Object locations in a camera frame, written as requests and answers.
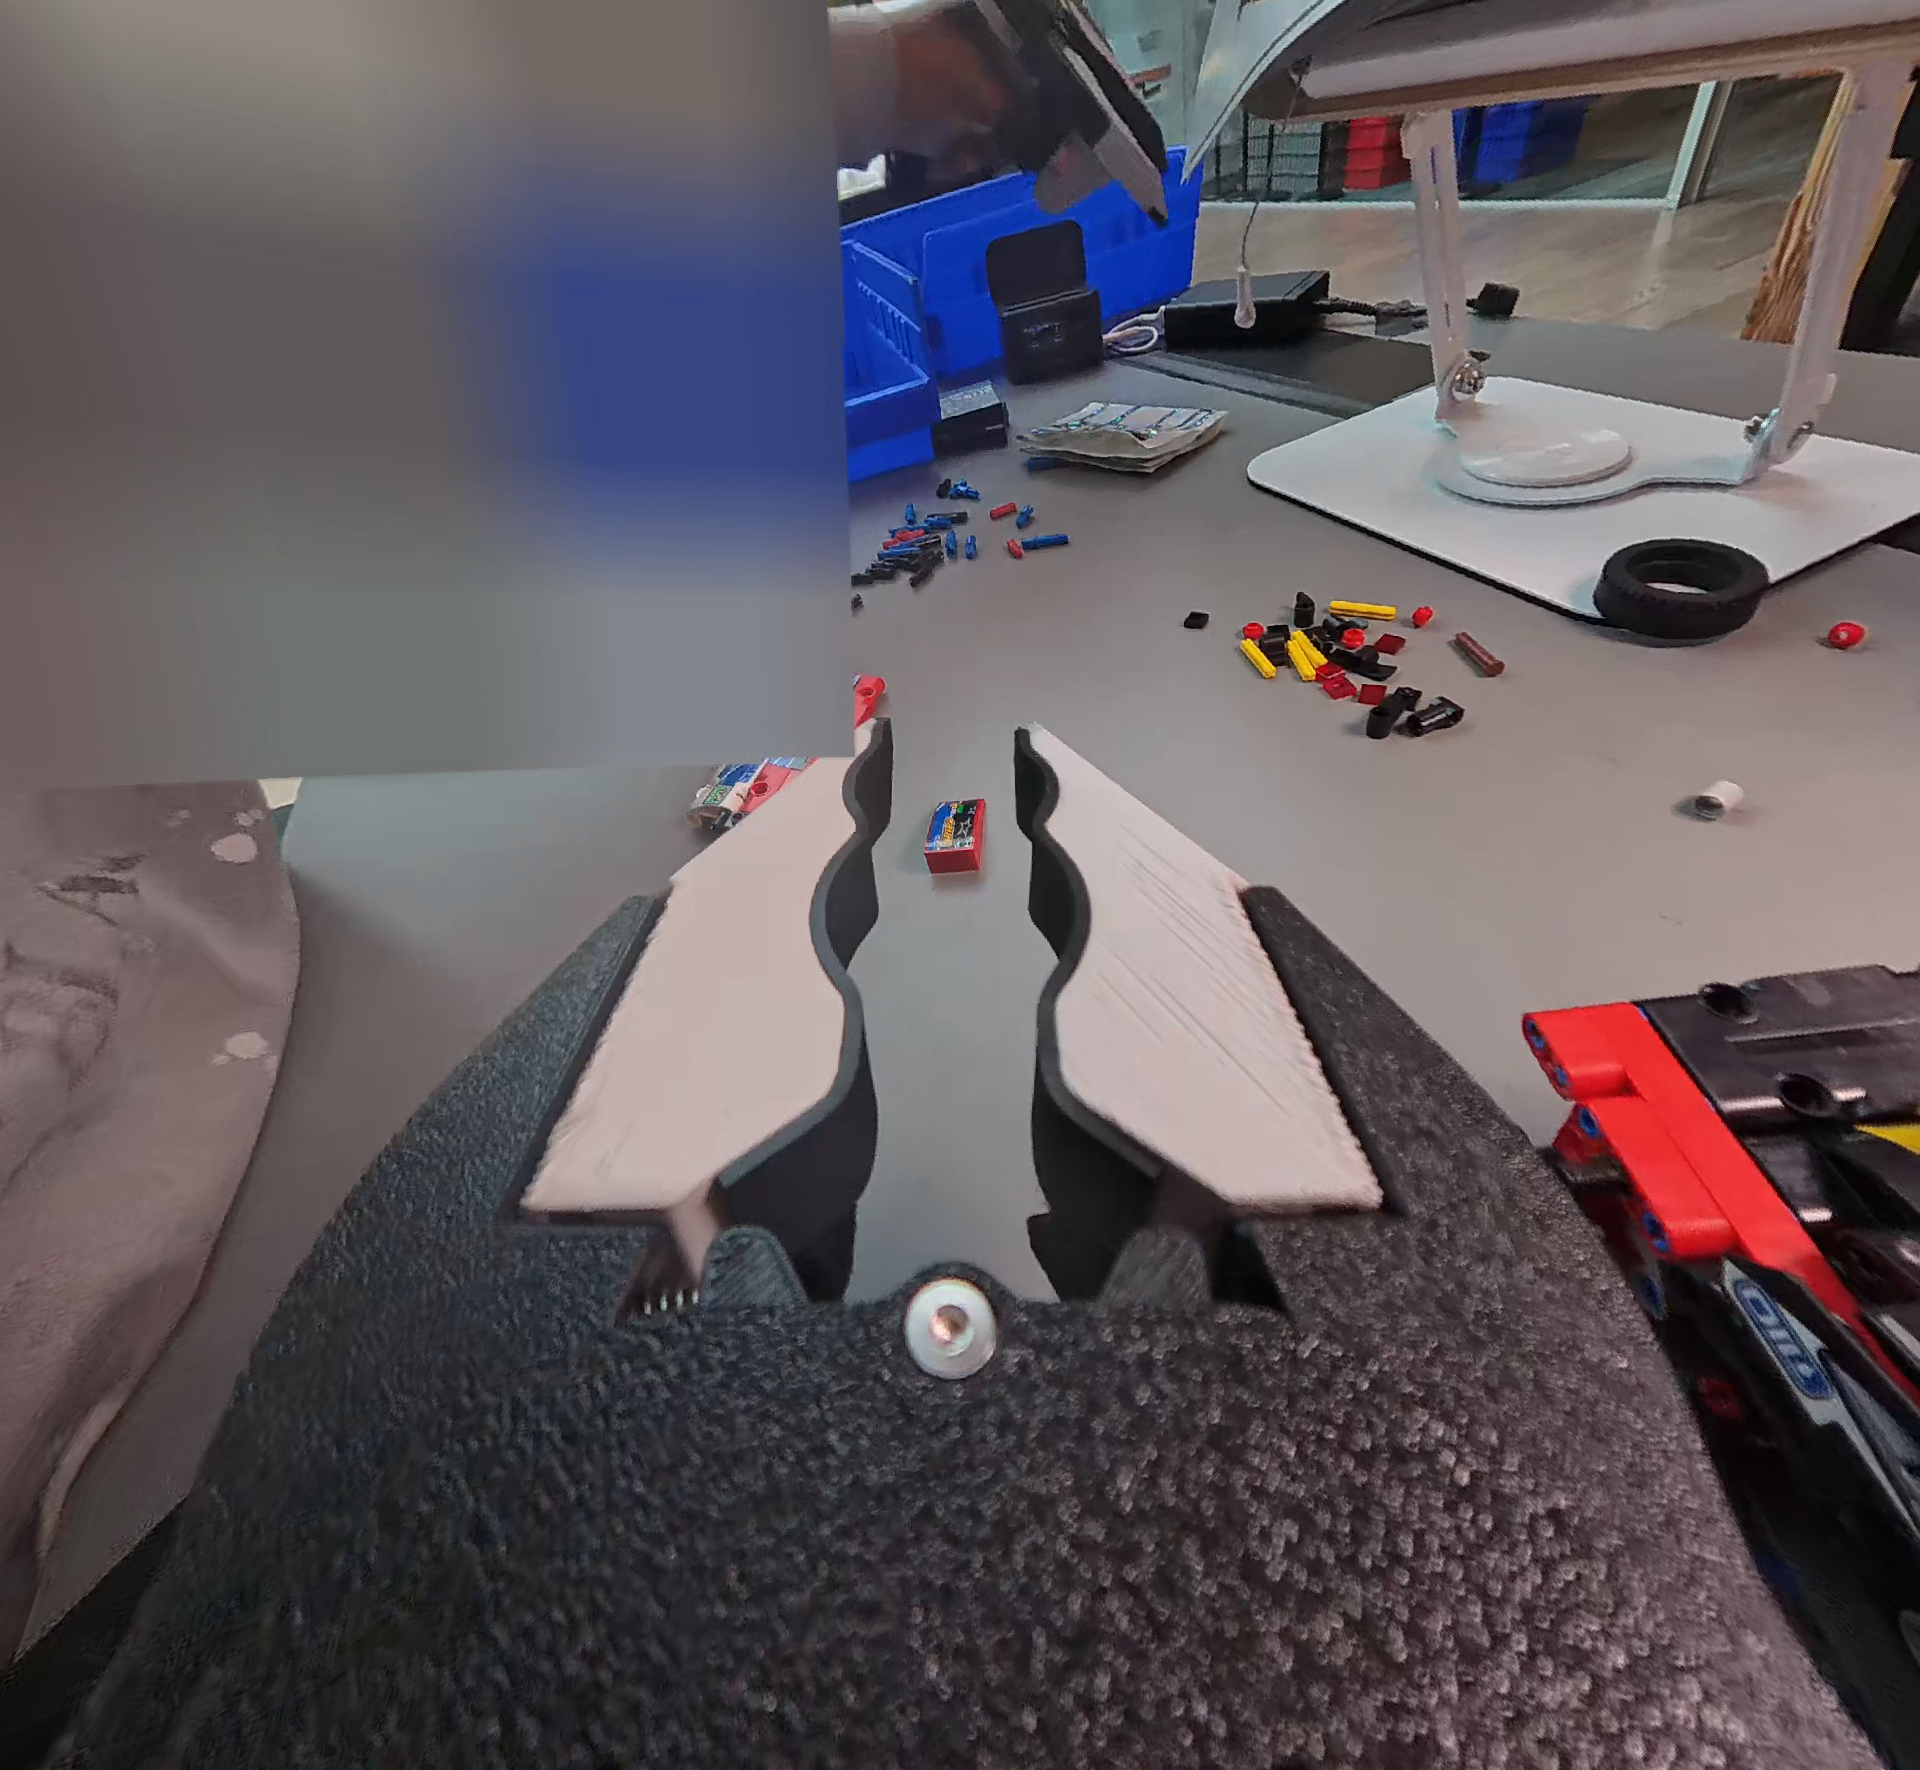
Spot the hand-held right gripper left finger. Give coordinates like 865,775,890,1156
519,718,897,1224

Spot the person's grey patterned sweatshirt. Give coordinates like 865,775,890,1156
0,782,304,1666

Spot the black toy tyre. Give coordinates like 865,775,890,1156
1591,534,1770,644

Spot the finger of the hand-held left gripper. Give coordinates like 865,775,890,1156
1057,7,1174,227

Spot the white book stand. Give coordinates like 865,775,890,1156
1245,0,1920,626

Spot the black open case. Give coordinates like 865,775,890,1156
984,220,1107,385

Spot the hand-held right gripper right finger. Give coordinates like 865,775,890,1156
1014,725,1389,1221

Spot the stack of red and blue bins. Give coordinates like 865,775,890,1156
1328,96,1595,195

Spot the black desk cable cover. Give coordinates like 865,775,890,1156
1111,327,1452,421

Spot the pile of small toy pieces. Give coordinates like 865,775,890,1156
1183,588,1507,740

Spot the black adapter cable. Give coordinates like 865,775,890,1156
1321,279,1521,337

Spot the folded sticker sheet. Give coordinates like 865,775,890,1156
1017,400,1230,475

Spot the black power adapter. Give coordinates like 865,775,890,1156
1162,269,1333,351

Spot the toy car model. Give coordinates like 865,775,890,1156
1521,964,1920,1697

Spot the person's left forearm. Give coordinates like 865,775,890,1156
829,0,910,169

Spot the red and white toy panel assembly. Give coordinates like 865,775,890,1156
692,754,819,836

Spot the scatter of toy pins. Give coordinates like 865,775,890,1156
850,478,1071,595

